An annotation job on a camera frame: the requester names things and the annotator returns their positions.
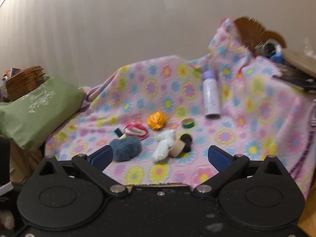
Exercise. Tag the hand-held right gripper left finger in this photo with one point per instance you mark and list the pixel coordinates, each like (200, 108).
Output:
(102, 158)

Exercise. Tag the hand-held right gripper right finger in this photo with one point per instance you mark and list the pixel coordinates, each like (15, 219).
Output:
(218, 158)

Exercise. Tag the white cloth with pink edge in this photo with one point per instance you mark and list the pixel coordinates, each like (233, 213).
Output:
(135, 129)

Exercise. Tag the pink floral fleece blanket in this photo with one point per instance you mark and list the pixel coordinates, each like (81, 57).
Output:
(222, 133)

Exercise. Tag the blue fluffy pouf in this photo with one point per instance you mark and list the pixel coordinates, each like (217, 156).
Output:
(126, 149)

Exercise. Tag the dark teal small object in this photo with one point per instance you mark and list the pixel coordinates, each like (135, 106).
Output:
(119, 132)

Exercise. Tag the black round case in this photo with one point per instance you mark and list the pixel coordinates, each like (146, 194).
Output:
(187, 142)

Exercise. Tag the beige tape roll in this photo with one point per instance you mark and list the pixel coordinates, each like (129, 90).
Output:
(176, 149)

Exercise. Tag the green tape roll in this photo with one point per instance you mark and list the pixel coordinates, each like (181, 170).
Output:
(188, 124)

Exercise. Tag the white fluffy plush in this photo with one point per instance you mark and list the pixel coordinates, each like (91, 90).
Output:
(164, 144)

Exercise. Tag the green pillow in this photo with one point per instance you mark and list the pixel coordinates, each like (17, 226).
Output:
(37, 111)

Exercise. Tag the lavender thermos bottle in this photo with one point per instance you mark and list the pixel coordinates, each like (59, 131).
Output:
(211, 96)

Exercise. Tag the brown wicker basket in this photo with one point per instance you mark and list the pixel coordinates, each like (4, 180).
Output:
(23, 82)

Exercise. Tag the blue small object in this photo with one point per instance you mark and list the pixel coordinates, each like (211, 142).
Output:
(276, 57)

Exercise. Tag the stack of dark books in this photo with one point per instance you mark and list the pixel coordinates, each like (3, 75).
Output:
(296, 69)

